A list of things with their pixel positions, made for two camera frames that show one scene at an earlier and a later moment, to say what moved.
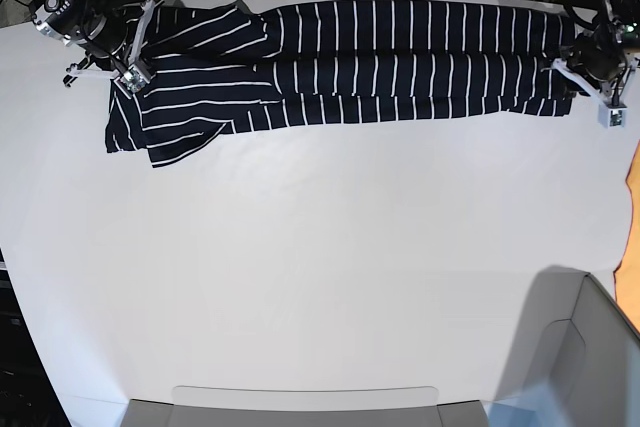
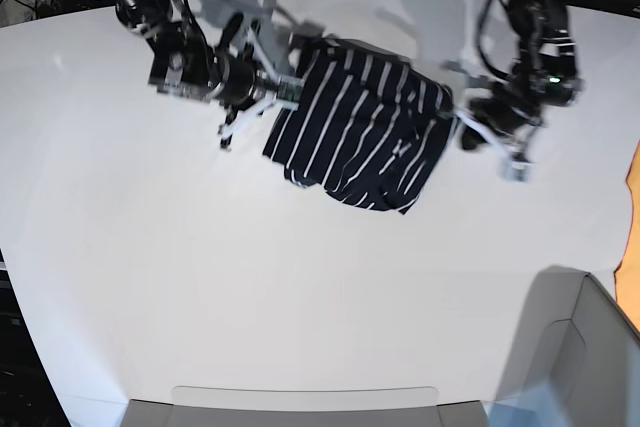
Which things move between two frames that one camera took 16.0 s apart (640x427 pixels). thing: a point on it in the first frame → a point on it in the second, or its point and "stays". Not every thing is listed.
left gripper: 116,34 → 239,83
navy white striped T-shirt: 224,67 → 365,124
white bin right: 575,359 stays
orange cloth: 627,278 stays
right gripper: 604,57 → 516,100
